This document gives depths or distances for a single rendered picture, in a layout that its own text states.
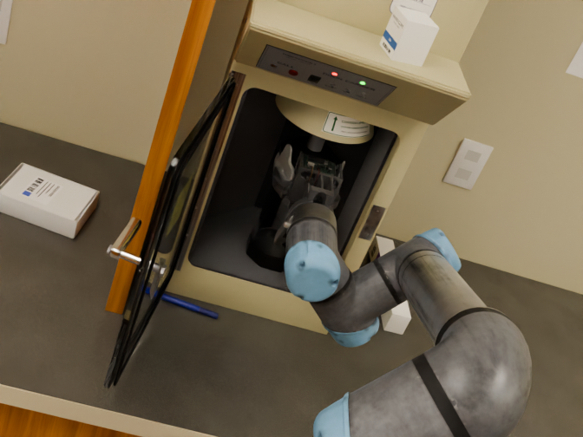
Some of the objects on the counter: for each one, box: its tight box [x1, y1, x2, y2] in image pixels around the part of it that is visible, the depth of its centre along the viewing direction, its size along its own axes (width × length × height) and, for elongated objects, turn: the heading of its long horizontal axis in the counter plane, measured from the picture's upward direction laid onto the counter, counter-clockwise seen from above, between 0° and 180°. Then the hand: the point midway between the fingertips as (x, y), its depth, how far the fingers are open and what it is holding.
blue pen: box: [160, 293, 219, 319], centre depth 145 cm, size 1×14×1 cm, turn 55°
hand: (306, 166), depth 143 cm, fingers closed on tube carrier, 9 cm apart
